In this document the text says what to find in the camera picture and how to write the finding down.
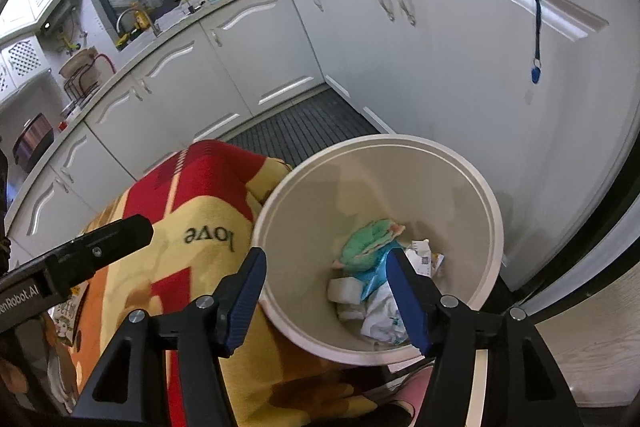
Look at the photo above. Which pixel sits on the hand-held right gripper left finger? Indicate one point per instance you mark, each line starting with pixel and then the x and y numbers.
pixel 245 302

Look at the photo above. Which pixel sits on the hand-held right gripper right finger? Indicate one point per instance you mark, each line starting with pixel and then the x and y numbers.
pixel 405 297

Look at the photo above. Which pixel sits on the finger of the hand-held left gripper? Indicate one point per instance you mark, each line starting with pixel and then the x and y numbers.
pixel 107 244

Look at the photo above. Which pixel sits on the white plastic bag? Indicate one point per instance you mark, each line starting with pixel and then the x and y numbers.
pixel 382 317

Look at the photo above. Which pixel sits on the light blue packet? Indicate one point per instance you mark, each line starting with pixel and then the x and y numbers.
pixel 374 274

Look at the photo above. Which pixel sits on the white sponge block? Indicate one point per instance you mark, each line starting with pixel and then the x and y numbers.
pixel 345 291

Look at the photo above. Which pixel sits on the cream round waste bin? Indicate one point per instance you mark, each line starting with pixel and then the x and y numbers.
pixel 325 187

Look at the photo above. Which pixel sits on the white orange wrapper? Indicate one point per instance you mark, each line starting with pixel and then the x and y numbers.
pixel 425 257

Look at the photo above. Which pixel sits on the red yellow printed blanket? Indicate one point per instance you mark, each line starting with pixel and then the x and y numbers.
pixel 200 217

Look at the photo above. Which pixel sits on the pink cloth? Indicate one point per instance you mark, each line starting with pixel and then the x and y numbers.
pixel 415 394

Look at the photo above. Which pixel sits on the copper rice cooker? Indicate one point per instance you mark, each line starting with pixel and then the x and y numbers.
pixel 34 139

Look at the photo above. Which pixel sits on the metal sink faucet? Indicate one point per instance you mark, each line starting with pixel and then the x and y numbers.
pixel 150 24

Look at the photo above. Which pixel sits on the yellow bottle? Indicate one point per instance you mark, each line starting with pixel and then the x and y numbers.
pixel 141 21

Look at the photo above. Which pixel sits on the white kitchen base cabinets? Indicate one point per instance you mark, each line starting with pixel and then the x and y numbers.
pixel 450 57

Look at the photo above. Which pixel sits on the white lattice wall cabinets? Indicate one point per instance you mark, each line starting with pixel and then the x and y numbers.
pixel 27 27

